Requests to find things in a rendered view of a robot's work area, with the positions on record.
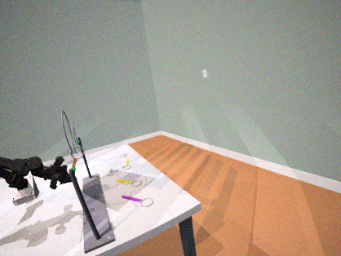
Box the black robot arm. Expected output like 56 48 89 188
0 157 64 191

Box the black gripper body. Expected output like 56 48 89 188
42 165 68 190

